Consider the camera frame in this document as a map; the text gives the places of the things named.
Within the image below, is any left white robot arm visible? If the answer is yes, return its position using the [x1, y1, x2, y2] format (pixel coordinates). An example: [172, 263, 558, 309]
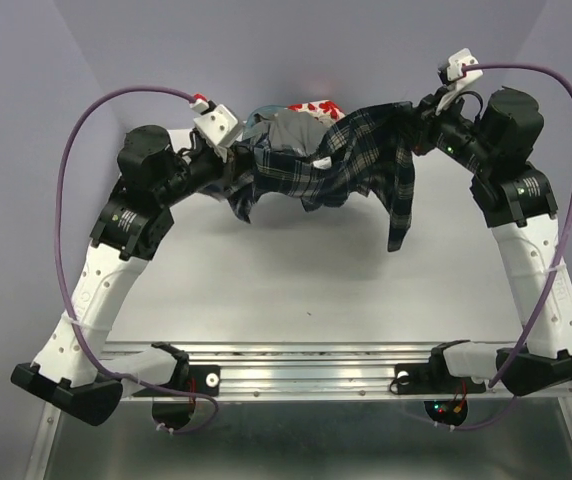
[10, 125, 224, 435]

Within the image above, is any aluminium frame rail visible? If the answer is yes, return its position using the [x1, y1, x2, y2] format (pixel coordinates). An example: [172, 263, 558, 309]
[45, 341, 572, 401]

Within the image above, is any grey skirt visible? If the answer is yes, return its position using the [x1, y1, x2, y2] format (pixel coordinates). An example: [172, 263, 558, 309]
[249, 109, 333, 156]

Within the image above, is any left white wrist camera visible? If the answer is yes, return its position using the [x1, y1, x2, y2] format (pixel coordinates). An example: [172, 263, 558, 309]
[194, 104, 244, 152]

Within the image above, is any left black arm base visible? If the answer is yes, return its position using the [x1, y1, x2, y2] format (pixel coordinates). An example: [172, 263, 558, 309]
[151, 364, 221, 435]

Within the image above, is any red floral white skirt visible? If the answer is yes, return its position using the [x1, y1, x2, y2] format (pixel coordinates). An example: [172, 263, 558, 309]
[287, 100, 346, 126]

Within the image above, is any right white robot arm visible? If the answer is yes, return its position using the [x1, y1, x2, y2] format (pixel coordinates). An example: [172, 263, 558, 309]
[413, 88, 572, 397]

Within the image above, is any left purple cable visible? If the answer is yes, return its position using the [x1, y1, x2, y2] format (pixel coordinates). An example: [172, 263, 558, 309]
[56, 87, 220, 435]

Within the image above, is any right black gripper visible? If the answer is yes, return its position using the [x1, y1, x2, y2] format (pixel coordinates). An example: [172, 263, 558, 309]
[389, 85, 499, 176]

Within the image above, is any navy plaid skirt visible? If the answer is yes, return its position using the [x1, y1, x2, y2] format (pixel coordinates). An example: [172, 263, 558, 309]
[201, 103, 415, 252]

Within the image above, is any teal laundry basket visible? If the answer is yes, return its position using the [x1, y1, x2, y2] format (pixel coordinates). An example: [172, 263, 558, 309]
[241, 104, 286, 142]

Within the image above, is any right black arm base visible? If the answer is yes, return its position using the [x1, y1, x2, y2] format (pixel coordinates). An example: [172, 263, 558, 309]
[388, 363, 468, 427]

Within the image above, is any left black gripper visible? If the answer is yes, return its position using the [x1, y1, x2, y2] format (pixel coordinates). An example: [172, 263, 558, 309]
[155, 137, 257, 206]

